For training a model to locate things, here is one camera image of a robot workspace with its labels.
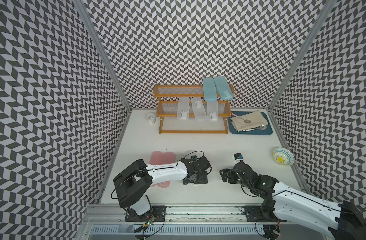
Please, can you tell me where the beige folded cloth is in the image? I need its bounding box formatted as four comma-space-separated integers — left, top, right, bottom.
230, 111, 269, 132

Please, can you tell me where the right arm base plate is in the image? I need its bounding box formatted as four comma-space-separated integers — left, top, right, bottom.
240, 205, 287, 223

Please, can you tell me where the wooden three-tier shelf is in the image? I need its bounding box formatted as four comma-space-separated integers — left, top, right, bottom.
153, 85, 232, 134

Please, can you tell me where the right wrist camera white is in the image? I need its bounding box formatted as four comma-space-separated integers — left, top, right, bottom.
234, 153, 244, 163

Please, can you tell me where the metal spoon pink handle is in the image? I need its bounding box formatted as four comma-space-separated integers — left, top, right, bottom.
232, 113, 251, 124

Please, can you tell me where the dark teal tray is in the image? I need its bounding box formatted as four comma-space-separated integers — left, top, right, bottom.
227, 111, 273, 136

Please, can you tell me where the clear pencil case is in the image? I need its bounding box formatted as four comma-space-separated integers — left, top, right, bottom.
183, 149, 204, 178
177, 97, 190, 120
206, 102, 219, 122
191, 97, 207, 121

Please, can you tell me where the clear plastic cup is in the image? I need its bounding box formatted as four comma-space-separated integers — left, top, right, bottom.
147, 113, 156, 125

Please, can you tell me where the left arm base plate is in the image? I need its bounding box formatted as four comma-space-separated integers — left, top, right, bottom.
125, 205, 166, 223

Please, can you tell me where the yellow patterned bowl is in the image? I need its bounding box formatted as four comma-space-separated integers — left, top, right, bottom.
273, 147, 295, 166

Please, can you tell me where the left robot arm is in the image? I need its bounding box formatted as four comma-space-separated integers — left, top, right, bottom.
111, 151, 212, 217

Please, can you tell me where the metal spoon on tray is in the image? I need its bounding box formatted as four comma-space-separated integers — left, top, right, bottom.
243, 125, 268, 132

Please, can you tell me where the pink pencil case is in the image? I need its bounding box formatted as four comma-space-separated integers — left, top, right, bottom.
149, 151, 169, 188
157, 152, 176, 188

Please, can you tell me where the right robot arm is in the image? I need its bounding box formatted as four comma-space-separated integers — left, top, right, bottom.
220, 161, 366, 240

